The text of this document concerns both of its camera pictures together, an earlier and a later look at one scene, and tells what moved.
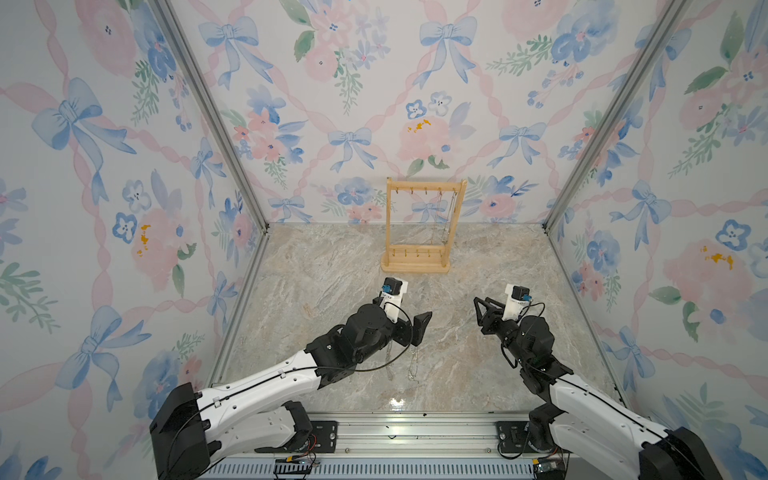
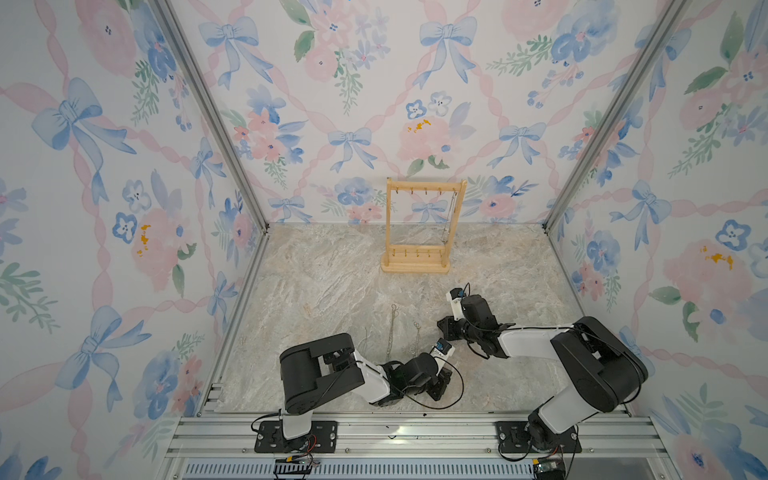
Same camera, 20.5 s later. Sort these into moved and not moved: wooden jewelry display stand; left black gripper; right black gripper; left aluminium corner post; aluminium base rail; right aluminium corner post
Moved: left black gripper; right black gripper
Not moved: aluminium base rail; left aluminium corner post; right aluminium corner post; wooden jewelry display stand
